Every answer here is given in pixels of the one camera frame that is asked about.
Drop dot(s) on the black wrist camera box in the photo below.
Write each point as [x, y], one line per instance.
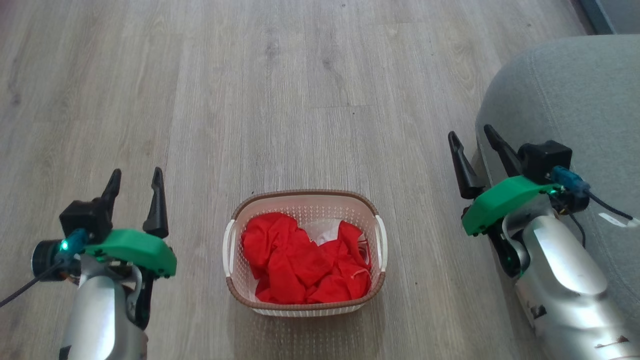
[545, 157]
[85, 217]

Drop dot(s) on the white garment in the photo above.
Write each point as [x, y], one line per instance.
[322, 230]

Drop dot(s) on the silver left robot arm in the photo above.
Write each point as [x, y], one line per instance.
[97, 320]

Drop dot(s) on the cream laundry basket brown rim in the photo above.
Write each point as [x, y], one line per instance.
[240, 285]

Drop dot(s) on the grey fabric sofa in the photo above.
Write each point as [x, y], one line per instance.
[575, 100]

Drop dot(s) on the red clothing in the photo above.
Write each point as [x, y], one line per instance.
[285, 260]

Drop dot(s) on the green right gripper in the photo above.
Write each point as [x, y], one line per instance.
[500, 202]

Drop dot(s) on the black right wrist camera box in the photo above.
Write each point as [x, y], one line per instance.
[545, 157]

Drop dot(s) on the dark grey furniture edge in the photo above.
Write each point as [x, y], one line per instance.
[612, 15]

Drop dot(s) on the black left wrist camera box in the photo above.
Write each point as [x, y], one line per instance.
[85, 217]

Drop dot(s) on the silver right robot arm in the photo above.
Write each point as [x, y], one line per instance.
[565, 285]

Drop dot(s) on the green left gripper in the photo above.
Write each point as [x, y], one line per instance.
[132, 250]

